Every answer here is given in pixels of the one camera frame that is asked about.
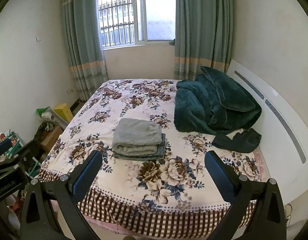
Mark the teal storage rack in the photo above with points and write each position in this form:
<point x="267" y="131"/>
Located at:
<point x="15" y="144"/>

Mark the dark teal plush blanket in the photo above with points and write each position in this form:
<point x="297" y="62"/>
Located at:
<point x="214" y="103"/>

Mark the floral bed blanket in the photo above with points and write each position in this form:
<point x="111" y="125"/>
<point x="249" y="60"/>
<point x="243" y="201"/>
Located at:
<point x="171" y="198"/>

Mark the grey fleece pants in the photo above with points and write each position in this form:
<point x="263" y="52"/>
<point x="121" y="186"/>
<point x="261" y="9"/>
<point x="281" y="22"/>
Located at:
<point x="134" y="137"/>

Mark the yellow box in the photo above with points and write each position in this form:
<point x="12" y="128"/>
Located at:
<point x="63" y="110"/>

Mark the left teal curtain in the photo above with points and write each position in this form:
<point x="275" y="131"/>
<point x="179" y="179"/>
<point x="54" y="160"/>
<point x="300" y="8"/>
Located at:
<point x="82" y="36"/>

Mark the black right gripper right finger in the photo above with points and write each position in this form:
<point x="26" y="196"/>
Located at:
<point x="268" y="219"/>

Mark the window with metal bars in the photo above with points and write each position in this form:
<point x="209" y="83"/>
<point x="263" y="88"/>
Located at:
<point x="136" y="22"/>

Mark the brown cardboard box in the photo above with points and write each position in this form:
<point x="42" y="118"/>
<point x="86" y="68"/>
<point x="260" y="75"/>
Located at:
<point x="51" y="138"/>

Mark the teal curtain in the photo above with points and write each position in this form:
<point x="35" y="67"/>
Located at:
<point x="82" y="36"/>
<point x="204" y="34"/>

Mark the white headboard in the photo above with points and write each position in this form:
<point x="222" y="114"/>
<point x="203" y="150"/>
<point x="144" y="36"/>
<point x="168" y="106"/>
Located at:
<point x="284" y="143"/>

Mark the folded blue jeans stack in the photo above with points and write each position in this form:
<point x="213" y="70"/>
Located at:
<point x="157" y="156"/>

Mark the black garment on bed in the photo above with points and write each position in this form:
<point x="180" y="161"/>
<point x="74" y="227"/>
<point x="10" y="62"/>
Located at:
<point x="245" y="142"/>

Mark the green and white bag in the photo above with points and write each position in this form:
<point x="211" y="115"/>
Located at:
<point x="48" y="114"/>

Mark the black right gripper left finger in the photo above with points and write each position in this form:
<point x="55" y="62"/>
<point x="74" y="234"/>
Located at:
<point x="38" y="219"/>

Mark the right teal curtain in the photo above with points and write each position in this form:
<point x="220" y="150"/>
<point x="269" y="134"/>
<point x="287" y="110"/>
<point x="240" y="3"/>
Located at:
<point x="204" y="34"/>

